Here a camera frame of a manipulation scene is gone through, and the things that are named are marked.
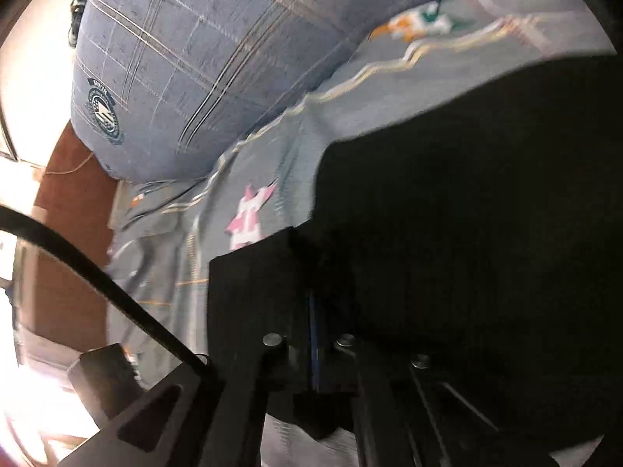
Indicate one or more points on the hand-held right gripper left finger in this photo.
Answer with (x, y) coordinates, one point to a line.
(305, 350)

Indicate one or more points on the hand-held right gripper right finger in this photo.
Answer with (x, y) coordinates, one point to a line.
(340, 365)

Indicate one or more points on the black pants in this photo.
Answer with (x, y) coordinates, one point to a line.
(462, 204)

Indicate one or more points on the grey printed blanket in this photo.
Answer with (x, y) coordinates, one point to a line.
(272, 155)

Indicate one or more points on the brown wooden headboard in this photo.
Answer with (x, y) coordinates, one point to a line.
(73, 194)

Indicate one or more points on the blue plaid pillow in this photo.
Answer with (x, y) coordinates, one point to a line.
(219, 58)

